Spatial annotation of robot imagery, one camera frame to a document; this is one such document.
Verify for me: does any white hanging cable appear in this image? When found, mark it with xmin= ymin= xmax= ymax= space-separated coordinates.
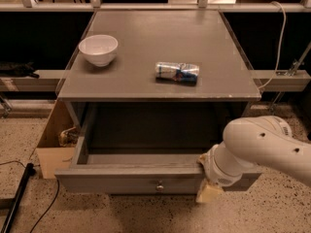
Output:
xmin=258 ymin=1 xmax=289 ymax=90

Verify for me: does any metal clamp bracket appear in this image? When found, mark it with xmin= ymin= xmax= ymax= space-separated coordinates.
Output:
xmin=268 ymin=41 xmax=311 ymax=114

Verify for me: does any black floor bar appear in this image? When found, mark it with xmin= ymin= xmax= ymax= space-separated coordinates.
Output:
xmin=1 ymin=163 xmax=36 ymax=233

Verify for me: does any crumpled paper in box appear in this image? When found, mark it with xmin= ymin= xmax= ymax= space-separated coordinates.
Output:
xmin=58 ymin=127 xmax=79 ymax=147

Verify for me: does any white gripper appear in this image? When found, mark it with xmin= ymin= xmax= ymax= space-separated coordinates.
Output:
xmin=196 ymin=143 xmax=255 ymax=203

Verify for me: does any black floor cable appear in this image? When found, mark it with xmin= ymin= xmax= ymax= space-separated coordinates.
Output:
xmin=0 ymin=159 xmax=61 ymax=233

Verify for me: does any grey drawer cabinet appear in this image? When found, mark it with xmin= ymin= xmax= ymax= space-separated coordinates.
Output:
xmin=59 ymin=11 xmax=260 ymax=111

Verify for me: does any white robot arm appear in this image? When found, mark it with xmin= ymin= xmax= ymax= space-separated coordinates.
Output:
xmin=196 ymin=116 xmax=311 ymax=203

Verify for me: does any grey top drawer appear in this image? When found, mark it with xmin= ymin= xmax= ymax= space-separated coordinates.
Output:
xmin=54 ymin=102 xmax=262 ymax=196

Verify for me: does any white ceramic bowl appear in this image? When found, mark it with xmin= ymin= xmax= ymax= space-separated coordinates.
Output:
xmin=79 ymin=35 xmax=119 ymax=67

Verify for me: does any black object on ledge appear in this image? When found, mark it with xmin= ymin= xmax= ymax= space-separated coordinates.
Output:
xmin=0 ymin=61 xmax=40 ymax=79

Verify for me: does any crushed blue silver can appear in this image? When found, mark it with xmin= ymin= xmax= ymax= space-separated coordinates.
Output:
xmin=155 ymin=62 xmax=200 ymax=83

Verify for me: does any open cardboard box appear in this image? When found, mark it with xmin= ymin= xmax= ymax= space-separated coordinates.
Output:
xmin=36 ymin=101 xmax=79 ymax=179

